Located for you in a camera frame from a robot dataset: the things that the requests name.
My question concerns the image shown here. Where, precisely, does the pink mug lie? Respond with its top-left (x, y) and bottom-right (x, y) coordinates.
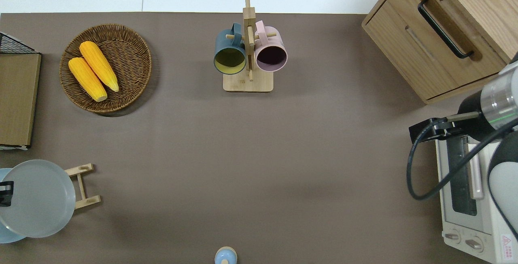
top-left (254, 20), bottom-right (288, 72)

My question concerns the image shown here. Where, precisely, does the wooden drawer cabinet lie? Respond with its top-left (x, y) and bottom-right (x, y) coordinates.
top-left (361, 0), bottom-right (518, 105)

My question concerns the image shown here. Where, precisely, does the yellow corn cob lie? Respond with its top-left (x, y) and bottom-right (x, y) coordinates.
top-left (68, 57), bottom-right (108, 102)
top-left (79, 40), bottom-right (119, 93)

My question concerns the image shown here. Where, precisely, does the wooden mug tree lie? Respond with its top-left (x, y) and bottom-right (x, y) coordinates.
top-left (223, 0), bottom-right (278, 93)

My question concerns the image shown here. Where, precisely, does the light blue plate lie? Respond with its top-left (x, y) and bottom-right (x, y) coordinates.
top-left (0, 168), bottom-right (27, 244)

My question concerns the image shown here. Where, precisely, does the gray plate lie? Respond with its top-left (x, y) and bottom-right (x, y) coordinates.
top-left (0, 159), bottom-right (76, 238)

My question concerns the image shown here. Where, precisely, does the white toaster oven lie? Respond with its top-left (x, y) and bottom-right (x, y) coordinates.
top-left (435, 134), bottom-right (518, 264)

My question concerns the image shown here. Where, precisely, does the brown wicker basket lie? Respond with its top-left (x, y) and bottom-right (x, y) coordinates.
top-left (59, 23), bottom-right (153, 113)

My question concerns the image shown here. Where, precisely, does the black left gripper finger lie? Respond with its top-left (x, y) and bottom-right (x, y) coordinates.
top-left (0, 181), bottom-right (14, 207)

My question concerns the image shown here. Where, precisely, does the dark teal mug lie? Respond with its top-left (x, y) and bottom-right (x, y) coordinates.
top-left (214, 23), bottom-right (247, 75)

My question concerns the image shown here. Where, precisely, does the black cabinet drawer handle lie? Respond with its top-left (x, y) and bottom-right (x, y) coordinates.
top-left (418, 0), bottom-right (474, 59)

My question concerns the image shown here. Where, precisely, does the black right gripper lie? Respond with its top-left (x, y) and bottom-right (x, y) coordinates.
top-left (409, 112), bottom-right (482, 144)

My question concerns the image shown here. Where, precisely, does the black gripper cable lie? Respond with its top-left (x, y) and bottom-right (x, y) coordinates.
top-left (407, 120), bottom-right (518, 201)

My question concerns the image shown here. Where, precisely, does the low wooden plate rack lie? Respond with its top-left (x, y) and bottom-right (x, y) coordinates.
top-left (65, 163), bottom-right (102, 210)

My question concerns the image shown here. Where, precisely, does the wooden board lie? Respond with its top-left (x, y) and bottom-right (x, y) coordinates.
top-left (0, 53), bottom-right (42, 147)

